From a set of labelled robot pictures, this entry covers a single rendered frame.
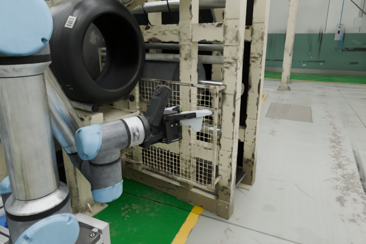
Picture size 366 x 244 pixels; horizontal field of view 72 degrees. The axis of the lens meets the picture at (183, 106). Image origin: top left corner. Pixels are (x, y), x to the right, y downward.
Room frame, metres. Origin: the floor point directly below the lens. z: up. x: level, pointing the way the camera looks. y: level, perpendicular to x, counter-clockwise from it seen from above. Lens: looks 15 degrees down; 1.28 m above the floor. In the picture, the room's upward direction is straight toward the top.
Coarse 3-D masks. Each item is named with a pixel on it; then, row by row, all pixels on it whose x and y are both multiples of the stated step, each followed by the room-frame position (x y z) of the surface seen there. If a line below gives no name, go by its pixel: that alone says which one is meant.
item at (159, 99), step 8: (160, 88) 0.67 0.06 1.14; (168, 88) 0.67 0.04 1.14; (152, 96) 0.68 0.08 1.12; (160, 96) 0.65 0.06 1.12; (168, 96) 0.66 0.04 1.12; (152, 104) 0.66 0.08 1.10; (160, 104) 0.64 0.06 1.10; (152, 112) 0.64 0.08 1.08; (160, 112) 0.64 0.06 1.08; (152, 120) 0.62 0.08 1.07; (160, 120) 0.64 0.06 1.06
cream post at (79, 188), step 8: (56, 0) 1.59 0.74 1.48; (64, 152) 1.63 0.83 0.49; (64, 160) 1.64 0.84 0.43; (72, 168) 1.59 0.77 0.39; (72, 176) 1.59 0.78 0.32; (80, 176) 1.61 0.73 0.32; (72, 184) 1.60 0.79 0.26; (80, 184) 1.60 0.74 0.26; (88, 184) 1.66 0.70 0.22; (72, 192) 1.61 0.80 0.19; (80, 192) 1.60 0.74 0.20; (88, 192) 1.65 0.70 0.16; (72, 200) 1.62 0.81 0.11; (80, 200) 1.59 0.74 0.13; (88, 200) 1.64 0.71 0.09; (80, 208) 1.58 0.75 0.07
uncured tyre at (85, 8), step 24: (72, 0) 1.38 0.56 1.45; (96, 0) 1.38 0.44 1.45; (96, 24) 1.70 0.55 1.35; (120, 24) 1.72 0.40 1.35; (72, 48) 1.22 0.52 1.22; (120, 48) 1.80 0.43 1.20; (144, 48) 1.64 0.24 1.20; (72, 72) 1.23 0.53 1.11; (120, 72) 1.75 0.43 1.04; (72, 96) 1.35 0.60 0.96; (96, 96) 1.32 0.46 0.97; (120, 96) 1.45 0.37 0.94
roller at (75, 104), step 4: (72, 100) 1.42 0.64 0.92; (76, 100) 1.42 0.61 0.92; (72, 104) 1.40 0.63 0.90; (76, 104) 1.39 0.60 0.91; (80, 104) 1.37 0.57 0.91; (84, 104) 1.35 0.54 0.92; (88, 104) 1.34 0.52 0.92; (92, 104) 1.33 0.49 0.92; (80, 108) 1.38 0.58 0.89; (84, 108) 1.35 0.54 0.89; (88, 108) 1.33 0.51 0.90; (92, 108) 1.31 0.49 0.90; (96, 108) 1.33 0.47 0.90
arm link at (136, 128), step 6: (126, 120) 0.59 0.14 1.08; (132, 120) 0.59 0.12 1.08; (138, 120) 0.60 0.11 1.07; (132, 126) 0.58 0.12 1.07; (138, 126) 0.59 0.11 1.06; (132, 132) 0.57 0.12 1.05; (138, 132) 0.58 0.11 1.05; (144, 132) 0.60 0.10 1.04; (132, 138) 0.57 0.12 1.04; (138, 138) 0.58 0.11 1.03; (132, 144) 0.58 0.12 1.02
